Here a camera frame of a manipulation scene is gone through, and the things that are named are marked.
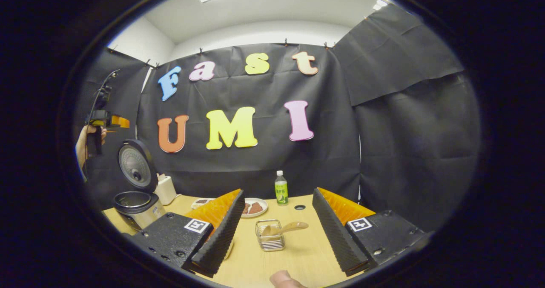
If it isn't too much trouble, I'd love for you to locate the black backdrop cloth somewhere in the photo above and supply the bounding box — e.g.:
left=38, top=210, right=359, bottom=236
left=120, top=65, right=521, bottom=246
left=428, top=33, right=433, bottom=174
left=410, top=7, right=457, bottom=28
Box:
left=75, top=3, right=482, bottom=233

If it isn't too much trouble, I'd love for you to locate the wire mesh chopstick holder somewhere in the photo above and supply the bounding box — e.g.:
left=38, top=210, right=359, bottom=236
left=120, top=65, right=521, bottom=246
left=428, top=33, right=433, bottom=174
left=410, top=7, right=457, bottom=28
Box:
left=255, top=220, right=285, bottom=252

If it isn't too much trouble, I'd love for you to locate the black and silver rice cooker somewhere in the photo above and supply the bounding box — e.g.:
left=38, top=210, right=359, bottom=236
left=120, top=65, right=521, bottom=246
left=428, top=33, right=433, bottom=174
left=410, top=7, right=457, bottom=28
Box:
left=113, top=139, right=167, bottom=231

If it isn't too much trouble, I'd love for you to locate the white round plate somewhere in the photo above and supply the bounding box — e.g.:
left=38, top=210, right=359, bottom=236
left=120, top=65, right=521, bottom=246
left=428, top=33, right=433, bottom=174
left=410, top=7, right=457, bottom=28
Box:
left=241, top=198, right=269, bottom=218

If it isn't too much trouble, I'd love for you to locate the small white toaster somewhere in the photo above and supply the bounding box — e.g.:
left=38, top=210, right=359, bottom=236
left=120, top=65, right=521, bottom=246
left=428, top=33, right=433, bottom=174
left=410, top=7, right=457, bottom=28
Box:
left=154, top=174, right=177, bottom=206

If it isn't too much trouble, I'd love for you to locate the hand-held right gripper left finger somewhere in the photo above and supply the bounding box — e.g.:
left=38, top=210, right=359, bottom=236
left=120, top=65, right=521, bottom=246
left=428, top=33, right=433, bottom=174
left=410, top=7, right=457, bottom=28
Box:
left=126, top=188, right=246, bottom=279

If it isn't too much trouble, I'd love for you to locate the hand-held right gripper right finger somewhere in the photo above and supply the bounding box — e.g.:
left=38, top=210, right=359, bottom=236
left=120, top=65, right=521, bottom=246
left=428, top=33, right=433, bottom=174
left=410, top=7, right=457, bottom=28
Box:
left=312, top=187, right=428, bottom=277

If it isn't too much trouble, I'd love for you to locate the green drink bottle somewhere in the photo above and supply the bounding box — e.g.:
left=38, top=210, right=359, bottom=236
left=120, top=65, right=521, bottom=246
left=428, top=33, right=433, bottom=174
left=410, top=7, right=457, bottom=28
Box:
left=275, top=171, right=289, bottom=206

